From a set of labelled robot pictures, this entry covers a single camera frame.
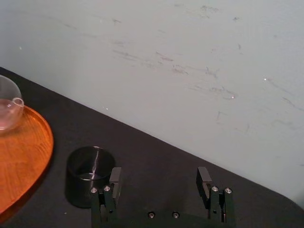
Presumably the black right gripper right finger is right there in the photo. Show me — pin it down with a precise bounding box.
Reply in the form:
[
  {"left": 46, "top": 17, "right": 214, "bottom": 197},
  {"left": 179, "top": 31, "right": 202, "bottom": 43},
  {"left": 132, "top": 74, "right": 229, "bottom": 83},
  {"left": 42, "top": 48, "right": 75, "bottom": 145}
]
[{"left": 196, "top": 167, "right": 237, "bottom": 227}]

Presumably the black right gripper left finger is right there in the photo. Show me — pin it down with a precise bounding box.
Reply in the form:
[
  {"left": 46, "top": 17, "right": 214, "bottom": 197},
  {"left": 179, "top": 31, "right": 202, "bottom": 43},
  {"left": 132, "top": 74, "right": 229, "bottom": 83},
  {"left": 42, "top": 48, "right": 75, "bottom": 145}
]
[{"left": 90, "top": 167, "right": 122, "bottom": 226}]

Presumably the round orange wooden tray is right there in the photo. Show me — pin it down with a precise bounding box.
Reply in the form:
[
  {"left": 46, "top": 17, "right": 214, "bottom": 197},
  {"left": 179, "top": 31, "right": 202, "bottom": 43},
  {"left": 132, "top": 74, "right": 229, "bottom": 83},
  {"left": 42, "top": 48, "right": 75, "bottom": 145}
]
[{"left": 0, "top": 102, "right": 54, "bottom": 216}]

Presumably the dark smoked glass cup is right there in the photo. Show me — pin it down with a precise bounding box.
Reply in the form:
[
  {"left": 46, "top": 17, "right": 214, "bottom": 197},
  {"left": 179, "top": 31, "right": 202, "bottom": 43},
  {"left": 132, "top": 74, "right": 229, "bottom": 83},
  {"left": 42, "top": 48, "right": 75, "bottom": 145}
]
[{"left": 65, "top": 146, "right": 116, "bottom": 209}]

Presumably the black table cloth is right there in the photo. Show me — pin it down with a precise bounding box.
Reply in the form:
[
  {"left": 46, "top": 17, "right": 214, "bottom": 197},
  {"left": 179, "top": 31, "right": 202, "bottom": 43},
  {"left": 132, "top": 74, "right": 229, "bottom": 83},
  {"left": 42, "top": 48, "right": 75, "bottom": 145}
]
[{"left": 0, "top": 66, "right": 304, "bottom": 228}]

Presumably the clear glass teapot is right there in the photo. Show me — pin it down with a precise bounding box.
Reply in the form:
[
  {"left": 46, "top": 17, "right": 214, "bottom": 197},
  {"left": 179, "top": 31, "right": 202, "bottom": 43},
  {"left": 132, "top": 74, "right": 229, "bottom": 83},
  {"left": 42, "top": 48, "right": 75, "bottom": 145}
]
[{"left": 0, "top": 75, "right": 25, "bottom": 132}]

